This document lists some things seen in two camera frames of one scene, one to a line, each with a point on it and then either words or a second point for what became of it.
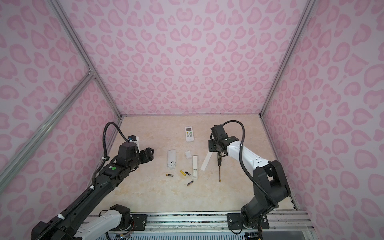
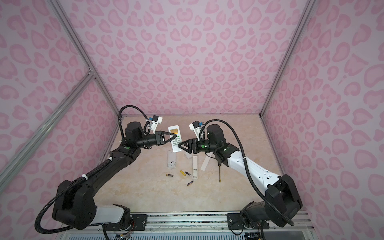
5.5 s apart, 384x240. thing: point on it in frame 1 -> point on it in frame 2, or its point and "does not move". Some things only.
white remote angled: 171,159 does not move
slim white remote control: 195,167 does not move
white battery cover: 203,167 does not move
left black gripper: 147,154 -> 160,134
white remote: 189,134 -> 174,129
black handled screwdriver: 219,154 does not move
